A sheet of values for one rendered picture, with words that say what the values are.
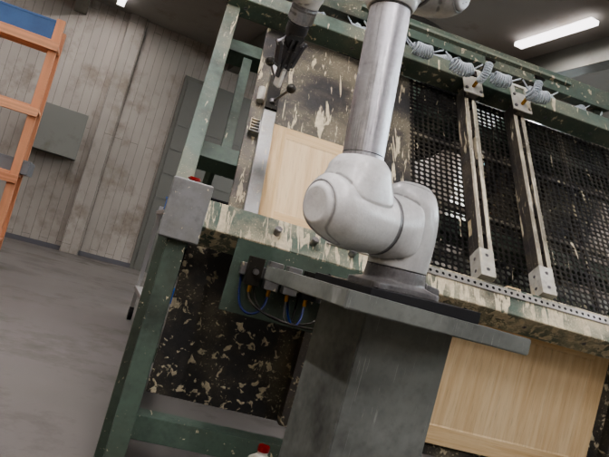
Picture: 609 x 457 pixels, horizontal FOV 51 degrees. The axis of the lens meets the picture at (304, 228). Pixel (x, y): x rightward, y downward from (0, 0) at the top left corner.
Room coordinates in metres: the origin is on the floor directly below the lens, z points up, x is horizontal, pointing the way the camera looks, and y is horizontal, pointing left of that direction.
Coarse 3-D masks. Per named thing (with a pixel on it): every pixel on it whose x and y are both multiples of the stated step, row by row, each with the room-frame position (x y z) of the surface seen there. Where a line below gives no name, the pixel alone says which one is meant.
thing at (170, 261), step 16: (176, 240) 1.89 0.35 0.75; (176, 256) 1.90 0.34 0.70; (160, 272) 1.89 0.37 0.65; (176, 272) 1.90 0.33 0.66; (160, 288) 1.89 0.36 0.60; (160, 304) 1.90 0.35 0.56; (144, 320) 1.89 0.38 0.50; (160, 320) 1.90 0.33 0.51; (144, 336) 1.89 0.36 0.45; (144, 352) 1.89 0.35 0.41; (144, 368) 1.90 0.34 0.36; (128, 384) 1.89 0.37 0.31; (144, 384) 1.90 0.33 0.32; (128, 400) 1.89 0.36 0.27; (128, 416) 1.90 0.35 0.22; (112, 432) 1.89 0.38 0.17; (128, 432) 1.90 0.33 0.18; (112, 448) 1.89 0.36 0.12
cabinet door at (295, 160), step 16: (272, 144) 2.41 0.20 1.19; (288, 144) 2.44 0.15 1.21; (304, 144) 2.47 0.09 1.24; (320, 144) 2.49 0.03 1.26; (336, 144) 2.52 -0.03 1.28; (272, 160) 2.36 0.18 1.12; (288, 160) 2.39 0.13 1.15; (304, 160) 2.42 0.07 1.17; (320, 160) 2.45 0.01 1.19; (272, 176) 2.32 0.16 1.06; (288, 176) 2.35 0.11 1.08; (304, 176) 2.38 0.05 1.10; (272, 192) 2.28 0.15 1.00; (288, 192) 2.31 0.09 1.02; (304, 192) 2.33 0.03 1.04; (272, 208) 2.24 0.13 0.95; (288, 208) 2.27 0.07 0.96; (304, 224) 2.25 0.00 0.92
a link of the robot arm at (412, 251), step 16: (400, 192) 1.56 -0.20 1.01; (416, 192) 1.55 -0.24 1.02; (416, 208) 1.53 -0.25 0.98; (432, 208) 1.56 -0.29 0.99; (416, 224) 1.53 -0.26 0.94; (432, 224) 1.56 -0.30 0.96; (400, 240) 1.51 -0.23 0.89; (416, 240) 1.54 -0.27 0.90; (432, 240) 1.58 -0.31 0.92; (368, 256) 1.62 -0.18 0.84; (384, 256) 1.54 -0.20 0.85; (400, 256) 1.54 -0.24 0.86; (416, 256) 1.55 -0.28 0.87; (416, 272) 1.56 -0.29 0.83
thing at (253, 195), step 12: (264, 108) 2.47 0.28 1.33; (264, 120) 2.43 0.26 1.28; (264, 132) 2.40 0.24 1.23; (264, 144) 2.36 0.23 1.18; (264, 156) 2.33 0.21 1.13; (252, 168) 2.28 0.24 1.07; (264, 168) 2.30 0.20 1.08; (252, 180) 2.25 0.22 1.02; (252, 192) 2.22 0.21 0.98; (252, 204) 2.19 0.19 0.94
